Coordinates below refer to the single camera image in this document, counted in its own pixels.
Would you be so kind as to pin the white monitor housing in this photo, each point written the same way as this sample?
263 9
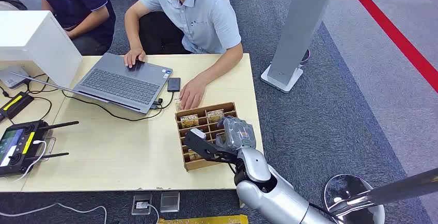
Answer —
30 37

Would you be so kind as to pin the round floor base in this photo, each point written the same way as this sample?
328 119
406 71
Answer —
306 56

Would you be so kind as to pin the person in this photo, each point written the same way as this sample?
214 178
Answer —
205 17
75 0

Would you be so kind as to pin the wooden card holder box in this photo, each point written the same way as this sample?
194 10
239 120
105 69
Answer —
198 165

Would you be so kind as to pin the black remote controller with screen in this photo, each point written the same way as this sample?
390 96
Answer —
20 147

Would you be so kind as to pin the person's right forearm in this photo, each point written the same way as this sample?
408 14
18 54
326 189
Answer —
131 31

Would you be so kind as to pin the person's left forearm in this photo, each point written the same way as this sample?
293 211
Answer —
222 65

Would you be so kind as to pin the printed card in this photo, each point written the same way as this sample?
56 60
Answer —
189 121
215 115
177 105
193 155

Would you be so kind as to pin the yellow floor tape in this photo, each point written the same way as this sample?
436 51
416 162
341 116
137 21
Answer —
202 220

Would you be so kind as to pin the grey standing pillar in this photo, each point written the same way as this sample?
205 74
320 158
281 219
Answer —
301 27

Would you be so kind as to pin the red barrier belt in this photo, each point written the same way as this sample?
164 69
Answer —
393 34

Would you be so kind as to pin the black bracket wrist camera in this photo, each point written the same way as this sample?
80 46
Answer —
205 149

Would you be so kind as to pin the chrome stanchion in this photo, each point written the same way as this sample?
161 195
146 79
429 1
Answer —
393 190

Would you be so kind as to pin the black device with yellow label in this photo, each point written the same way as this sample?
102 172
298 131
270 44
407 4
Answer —
17 104

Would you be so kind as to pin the person's left hand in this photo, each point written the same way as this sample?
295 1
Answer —
192 94

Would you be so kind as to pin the person's right hand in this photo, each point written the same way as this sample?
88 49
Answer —
134 56

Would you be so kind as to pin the small black portable drive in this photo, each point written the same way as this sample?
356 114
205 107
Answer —
174 84

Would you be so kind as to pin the floor socket with plug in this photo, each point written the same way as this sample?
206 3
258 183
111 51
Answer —
142 204

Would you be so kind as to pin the closed floor socket cover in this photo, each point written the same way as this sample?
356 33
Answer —
169 202

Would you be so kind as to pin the flat white device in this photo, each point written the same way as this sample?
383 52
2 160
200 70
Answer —
12 77

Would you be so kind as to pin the grey laptop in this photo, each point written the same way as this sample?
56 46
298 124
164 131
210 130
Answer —
119 85

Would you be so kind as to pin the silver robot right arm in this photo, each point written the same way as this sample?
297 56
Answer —
273 198

